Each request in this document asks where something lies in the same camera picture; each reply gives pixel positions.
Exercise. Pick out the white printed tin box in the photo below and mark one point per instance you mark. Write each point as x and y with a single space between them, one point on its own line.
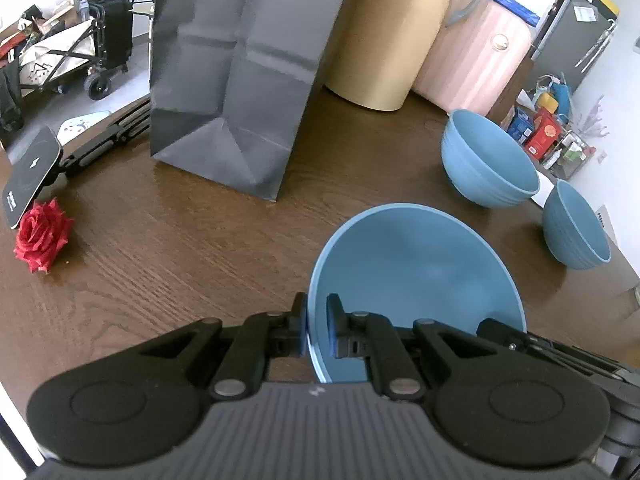
80 122

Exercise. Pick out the white wall socket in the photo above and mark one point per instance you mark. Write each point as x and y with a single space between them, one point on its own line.
601 158

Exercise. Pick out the white paper napkin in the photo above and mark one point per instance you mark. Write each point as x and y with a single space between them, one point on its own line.
540 201

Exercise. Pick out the red box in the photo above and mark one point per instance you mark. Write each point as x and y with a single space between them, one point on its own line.
542 135

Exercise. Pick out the black flat holder plate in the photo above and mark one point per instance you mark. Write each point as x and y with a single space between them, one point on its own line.
30 175

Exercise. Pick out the grey refrigerator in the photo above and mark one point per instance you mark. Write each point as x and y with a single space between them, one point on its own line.
565 40

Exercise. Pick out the pink ribbed case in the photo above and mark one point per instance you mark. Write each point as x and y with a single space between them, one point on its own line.
470 60

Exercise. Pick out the large blue bowl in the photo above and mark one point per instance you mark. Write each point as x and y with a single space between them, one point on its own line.
495 160

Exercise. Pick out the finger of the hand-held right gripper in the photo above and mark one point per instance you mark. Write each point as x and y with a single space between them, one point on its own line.
505 335

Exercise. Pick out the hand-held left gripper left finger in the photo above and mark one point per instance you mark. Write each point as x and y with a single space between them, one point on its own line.
300 332

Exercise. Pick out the small blue bowl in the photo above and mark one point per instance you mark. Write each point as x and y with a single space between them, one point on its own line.
415 280
575 225

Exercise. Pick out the blue box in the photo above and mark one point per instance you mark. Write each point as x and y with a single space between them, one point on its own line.
520 127

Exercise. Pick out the red artificial rose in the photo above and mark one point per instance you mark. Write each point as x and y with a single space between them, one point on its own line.
40 235

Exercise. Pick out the yellow item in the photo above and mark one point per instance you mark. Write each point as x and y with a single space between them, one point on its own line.
548 102

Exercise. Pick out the grey paper bag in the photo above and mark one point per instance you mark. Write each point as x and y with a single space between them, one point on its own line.
225 85

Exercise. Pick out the blue bag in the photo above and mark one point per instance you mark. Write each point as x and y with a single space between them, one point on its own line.
562 96

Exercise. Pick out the beige folding wagon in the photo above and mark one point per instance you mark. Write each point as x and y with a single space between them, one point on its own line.
50 60

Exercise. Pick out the black folded tripod legs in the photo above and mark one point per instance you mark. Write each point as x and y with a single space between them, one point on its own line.
100 145

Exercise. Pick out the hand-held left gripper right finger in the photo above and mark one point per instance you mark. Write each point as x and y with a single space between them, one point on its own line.
332 330

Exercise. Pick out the white decorative branches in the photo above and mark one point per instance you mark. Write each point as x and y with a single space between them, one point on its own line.
592 120

